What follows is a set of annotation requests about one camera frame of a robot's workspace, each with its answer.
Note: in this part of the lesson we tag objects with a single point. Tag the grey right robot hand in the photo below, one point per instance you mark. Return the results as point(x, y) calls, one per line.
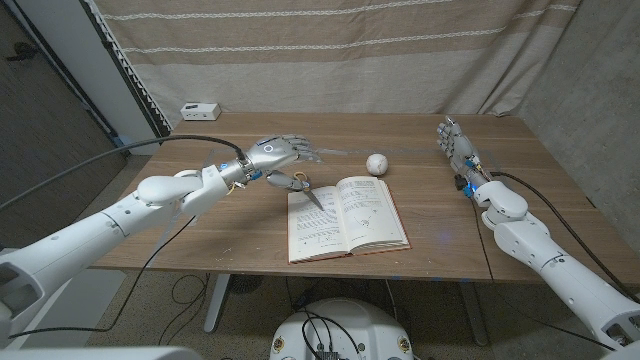
point(460, 150)

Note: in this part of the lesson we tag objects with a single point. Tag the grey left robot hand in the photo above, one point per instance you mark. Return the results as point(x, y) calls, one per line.
point(275, 152)

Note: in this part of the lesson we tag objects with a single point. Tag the clear tape strip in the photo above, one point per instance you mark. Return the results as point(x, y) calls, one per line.
point(332, 151)

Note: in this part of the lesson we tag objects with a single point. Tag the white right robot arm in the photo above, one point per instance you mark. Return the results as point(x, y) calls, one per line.
point(560, 265)

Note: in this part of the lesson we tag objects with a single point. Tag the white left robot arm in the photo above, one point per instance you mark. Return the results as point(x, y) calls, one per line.
point(75, 240)

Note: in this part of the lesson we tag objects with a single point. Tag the open book with red cover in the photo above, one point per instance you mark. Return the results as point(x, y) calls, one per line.
point(350, 220)

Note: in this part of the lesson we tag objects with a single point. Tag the white baseball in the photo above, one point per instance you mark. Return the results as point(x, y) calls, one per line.
point(377, 164)

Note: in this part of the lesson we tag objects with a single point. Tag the white power strip box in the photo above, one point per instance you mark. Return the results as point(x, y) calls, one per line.
point(200, 111)

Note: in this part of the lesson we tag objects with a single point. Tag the beige striped curtain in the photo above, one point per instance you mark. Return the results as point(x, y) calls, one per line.
point(325, 60)

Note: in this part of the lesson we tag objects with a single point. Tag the black ribbed round object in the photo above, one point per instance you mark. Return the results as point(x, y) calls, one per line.
point(246, 283)

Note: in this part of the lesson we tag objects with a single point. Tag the grey textured backdrop cloth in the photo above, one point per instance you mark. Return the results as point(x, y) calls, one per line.
point(590, 100)

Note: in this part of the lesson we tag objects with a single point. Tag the grey metal table leg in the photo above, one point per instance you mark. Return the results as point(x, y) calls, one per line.
point(475, 315)
point(217, 305)

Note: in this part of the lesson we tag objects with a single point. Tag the white robot torso base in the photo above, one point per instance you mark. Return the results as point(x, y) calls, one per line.
point(345, 330)

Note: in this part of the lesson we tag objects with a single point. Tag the white floor platform board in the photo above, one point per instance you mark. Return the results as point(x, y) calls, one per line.
point(85, 310)

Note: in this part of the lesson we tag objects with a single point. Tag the black backdrop frame pole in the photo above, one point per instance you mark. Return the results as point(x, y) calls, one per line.
point(127, 75)

